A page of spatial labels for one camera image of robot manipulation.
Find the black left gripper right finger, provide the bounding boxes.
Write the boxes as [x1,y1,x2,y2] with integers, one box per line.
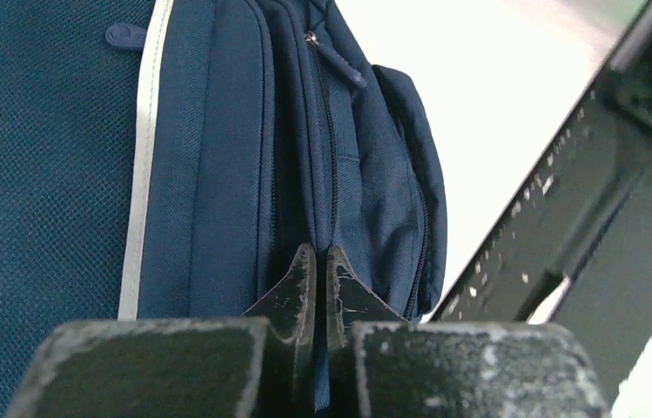
[325,246,609,417]

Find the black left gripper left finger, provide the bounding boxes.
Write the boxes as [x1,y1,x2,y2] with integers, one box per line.
[6,244,317,417]

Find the navy blue student backpack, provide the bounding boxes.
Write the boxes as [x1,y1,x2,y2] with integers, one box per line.
[0,1,447,415]

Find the black mounting rail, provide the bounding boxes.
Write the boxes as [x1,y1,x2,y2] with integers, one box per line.
[434,1,652,401]

